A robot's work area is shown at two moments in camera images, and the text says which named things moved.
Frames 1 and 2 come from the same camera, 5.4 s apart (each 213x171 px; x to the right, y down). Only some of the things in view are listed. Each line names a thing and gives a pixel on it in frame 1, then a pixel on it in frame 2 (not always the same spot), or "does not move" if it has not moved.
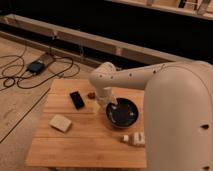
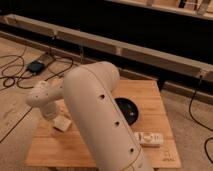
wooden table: (73, 130) does not move
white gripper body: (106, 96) -> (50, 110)
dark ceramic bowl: (123, 114) does not move
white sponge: (60, 123) does not move
